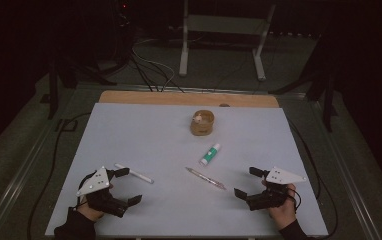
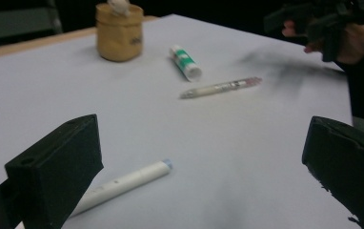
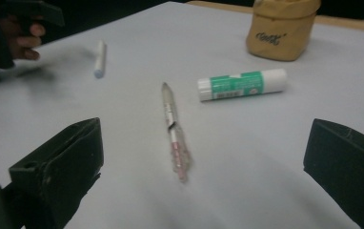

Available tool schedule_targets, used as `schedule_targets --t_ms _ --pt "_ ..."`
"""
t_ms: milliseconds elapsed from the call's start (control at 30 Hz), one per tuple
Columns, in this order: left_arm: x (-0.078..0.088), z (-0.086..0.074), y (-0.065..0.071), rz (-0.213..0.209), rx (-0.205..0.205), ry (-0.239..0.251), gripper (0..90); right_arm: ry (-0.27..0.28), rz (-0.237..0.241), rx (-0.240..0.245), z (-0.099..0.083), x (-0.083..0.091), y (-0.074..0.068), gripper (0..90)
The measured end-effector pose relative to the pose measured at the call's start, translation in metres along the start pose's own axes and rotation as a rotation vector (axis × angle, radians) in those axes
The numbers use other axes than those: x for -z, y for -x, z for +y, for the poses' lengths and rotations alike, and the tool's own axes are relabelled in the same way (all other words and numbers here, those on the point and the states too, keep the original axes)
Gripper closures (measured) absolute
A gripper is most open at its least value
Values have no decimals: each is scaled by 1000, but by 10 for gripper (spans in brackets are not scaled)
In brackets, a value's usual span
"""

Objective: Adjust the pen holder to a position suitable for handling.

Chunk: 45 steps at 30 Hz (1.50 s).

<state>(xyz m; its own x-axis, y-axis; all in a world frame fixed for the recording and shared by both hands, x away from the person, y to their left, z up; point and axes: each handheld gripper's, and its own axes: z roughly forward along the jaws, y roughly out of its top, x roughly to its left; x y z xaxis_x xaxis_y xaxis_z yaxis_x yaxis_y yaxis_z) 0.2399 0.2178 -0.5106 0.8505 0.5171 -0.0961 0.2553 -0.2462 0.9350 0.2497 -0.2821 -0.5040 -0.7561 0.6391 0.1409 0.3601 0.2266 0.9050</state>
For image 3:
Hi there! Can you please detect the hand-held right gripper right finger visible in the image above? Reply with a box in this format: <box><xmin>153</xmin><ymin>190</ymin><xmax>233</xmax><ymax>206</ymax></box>
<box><xmin>303</xmin><ymin>118</ymin><xmax>364</xmax><ymax>229</ymax></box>

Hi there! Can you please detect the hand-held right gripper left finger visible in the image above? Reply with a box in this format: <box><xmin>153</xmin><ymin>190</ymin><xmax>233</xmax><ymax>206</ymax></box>
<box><xmin>8</xmin><ymin>117</ymin><xmax>105</xmax><ymax>229</ymax></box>

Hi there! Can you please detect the white pen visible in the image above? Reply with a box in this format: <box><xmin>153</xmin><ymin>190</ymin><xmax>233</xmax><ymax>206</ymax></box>
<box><xmin>92</xmin><ymin>39</ymin><xmax>108</xmax><ymax>80</ymax></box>

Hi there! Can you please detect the clear pen with pink refill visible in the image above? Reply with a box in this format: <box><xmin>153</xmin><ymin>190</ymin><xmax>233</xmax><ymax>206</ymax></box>
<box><xmin>161</xmin><ymin>81</ymin><xmax>193</xmax><ymax>184</ymax></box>

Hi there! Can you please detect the green and white glue stick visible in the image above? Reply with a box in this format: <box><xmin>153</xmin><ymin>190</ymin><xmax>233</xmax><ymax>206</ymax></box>
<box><xmin>196</xmin><ymin>68</ymin><xmax>289</xmax><ymax>103</ymax></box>

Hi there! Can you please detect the tan paper pen holder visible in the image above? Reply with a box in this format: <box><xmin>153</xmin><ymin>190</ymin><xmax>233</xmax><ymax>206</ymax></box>
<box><xmin>245</xmin><ymin>0</ymin><xmax>322</xmax><ymax>63</ymax></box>

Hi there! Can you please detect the white table mat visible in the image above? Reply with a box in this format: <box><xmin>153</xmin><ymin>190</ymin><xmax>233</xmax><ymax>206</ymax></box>
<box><xmin>0</xmin><ymin>0</ymin><xmax>364</xmax><ymax>229</ymax></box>

